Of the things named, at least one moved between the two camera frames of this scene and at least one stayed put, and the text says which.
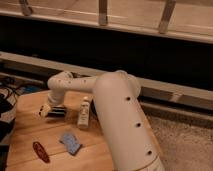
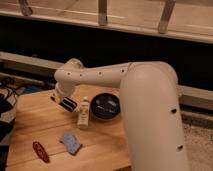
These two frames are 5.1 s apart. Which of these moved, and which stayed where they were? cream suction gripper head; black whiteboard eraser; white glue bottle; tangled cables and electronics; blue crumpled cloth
Moved: black whiteboard eraser; cream suction gripper head
Stayed: tangled cables and electronics; blue crumpled cloth; white glue bottle
